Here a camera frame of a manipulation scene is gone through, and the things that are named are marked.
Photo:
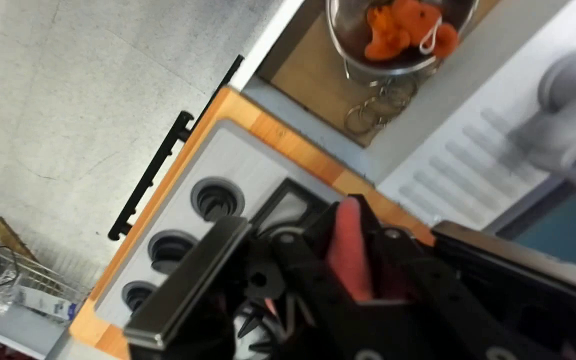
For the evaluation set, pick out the pink octopus plush toy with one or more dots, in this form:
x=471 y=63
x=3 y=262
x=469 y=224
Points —
x=347 y=254

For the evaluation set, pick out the white sink unit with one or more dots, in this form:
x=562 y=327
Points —
x=448 y=154

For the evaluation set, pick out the grey toy stove top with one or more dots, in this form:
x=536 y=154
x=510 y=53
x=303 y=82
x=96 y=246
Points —
x=229 y=184

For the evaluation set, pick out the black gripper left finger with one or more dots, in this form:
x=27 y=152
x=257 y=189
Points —
x=311 y=252

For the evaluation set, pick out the wire ring trivet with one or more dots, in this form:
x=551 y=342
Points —
x=377 y=110

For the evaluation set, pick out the black cabinet handle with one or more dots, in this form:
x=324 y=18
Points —
x=178 y=133

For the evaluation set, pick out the steel cooking pot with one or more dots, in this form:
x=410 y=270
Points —
x=348 y=32

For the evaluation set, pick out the grey toy faucet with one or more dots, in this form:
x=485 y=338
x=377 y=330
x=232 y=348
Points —
x=548 y=137

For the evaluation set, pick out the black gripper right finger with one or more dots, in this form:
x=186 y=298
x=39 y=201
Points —
x=498 y=258

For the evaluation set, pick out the orange plush toy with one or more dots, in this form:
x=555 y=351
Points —
x=410 y=32

